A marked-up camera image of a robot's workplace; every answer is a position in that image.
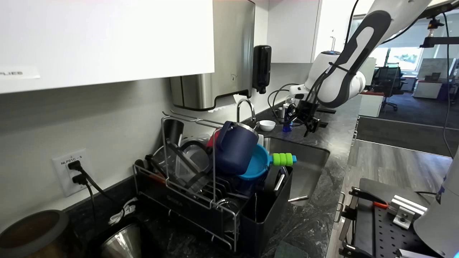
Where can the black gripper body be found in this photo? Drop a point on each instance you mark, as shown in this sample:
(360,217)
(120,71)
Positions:
(307,109)

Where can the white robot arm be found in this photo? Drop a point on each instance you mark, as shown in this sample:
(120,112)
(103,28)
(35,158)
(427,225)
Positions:
(352,48)

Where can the blue dish soap bottle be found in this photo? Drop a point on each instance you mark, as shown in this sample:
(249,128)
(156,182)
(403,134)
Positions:
(286,122)

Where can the stainless steel sink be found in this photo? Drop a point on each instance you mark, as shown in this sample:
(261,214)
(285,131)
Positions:
(305,162)

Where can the black dish rack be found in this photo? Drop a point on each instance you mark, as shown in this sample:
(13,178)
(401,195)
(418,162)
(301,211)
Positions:
(258,215)

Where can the small white bowl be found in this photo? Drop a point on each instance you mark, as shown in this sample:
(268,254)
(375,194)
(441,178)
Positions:
(266,125)

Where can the blue plastic bowl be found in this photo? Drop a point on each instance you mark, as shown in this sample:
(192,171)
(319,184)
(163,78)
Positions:
(259,165)

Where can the chrome faucet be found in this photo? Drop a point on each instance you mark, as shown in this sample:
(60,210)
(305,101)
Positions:
(238,108)

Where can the black office chair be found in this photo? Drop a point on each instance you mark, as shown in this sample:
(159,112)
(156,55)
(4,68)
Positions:
(387,79)

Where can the white tall cabinet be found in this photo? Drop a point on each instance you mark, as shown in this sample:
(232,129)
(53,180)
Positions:
(291,29)

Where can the orange black marker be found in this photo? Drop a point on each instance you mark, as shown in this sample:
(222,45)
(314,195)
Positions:
(370,200)

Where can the steel paper towel dispenser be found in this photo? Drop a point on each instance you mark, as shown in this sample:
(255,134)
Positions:
(215,58)

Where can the black mounting board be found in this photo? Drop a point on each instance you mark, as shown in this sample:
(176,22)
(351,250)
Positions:
(381,230)

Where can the clear glass lid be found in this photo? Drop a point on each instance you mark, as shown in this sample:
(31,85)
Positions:
(190,162)

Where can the steel funnel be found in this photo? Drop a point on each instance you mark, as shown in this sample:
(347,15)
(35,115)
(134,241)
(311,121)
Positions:
(122,244)

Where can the white upper cabinet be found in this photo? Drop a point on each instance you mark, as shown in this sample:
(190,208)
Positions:
(94,43)

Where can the black power plug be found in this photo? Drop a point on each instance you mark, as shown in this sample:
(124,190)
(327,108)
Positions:
(79,180)
(73,167)

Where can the brown bowl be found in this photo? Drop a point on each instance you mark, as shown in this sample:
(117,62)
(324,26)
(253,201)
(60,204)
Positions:
(30,237)

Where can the black wall soap dispenser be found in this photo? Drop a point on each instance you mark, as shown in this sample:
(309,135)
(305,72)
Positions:
(261,66)

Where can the silver metal bracket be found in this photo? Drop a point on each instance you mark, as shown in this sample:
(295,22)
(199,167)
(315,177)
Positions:
(406,210)

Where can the white wall outlet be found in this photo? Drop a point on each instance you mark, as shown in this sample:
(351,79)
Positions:
(58,180)

